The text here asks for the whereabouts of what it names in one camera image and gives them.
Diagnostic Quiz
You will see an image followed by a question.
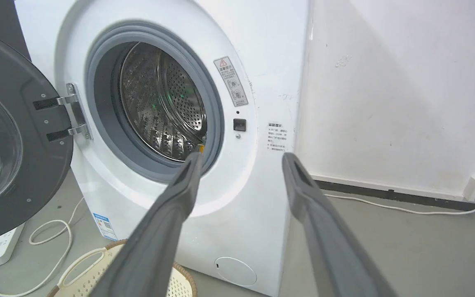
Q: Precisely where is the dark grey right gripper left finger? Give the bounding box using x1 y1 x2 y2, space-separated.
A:
89 151 203 297

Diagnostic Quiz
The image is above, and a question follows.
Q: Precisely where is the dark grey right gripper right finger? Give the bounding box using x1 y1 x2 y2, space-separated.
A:
282 152 397 297

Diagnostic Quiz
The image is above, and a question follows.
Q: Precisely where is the white laundry basket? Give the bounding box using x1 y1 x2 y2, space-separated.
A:
47 239 198 297

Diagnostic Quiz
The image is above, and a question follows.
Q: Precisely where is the dark grey washing machine door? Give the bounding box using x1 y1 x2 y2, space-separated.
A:
0 26 74 247

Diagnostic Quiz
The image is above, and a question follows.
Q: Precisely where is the white front-load washing machine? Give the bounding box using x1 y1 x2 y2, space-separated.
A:
14 0 310 297

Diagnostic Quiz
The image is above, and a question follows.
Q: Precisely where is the white washer power cable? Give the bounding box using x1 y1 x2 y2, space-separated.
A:
324 191 475 216

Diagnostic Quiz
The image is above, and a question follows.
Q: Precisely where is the white power strip cable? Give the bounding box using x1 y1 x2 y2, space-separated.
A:
0 197 85 297

